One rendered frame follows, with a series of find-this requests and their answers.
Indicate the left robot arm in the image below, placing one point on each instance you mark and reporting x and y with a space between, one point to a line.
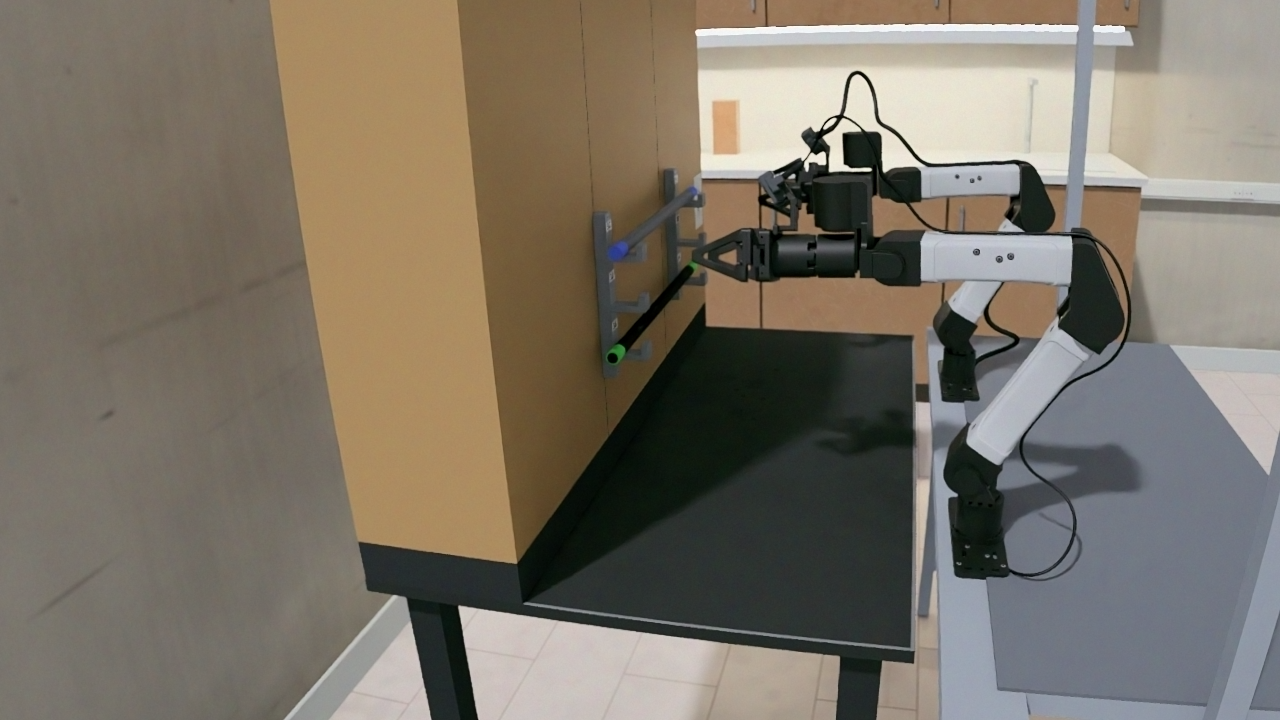
1094 316

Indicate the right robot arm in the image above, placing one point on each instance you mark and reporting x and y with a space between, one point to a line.
955 321

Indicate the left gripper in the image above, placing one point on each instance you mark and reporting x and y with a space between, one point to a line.
781 255

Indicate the grey flat panel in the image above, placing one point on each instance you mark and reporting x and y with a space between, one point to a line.
1166 497

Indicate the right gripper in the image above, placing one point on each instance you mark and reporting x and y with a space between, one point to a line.
804 183

